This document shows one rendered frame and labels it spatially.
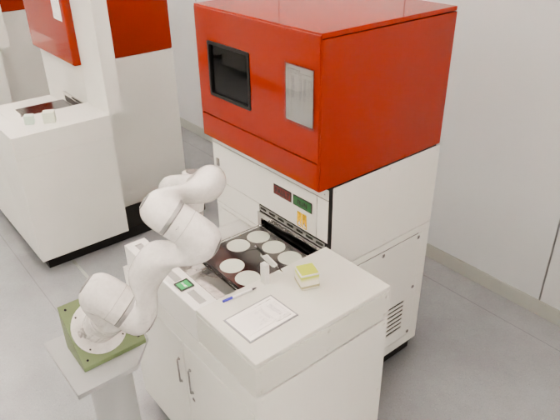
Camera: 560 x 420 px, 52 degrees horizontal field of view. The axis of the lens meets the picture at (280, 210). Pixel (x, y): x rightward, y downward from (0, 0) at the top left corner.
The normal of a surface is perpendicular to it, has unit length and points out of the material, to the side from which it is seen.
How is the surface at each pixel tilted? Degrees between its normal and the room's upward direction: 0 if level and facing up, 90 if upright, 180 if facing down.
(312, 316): 0
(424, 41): 90
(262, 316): 0
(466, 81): 90
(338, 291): 0
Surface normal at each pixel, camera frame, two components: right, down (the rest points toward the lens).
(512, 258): -0.77, 0.32
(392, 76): 0.63, 0.37
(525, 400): -0.01, -0.87
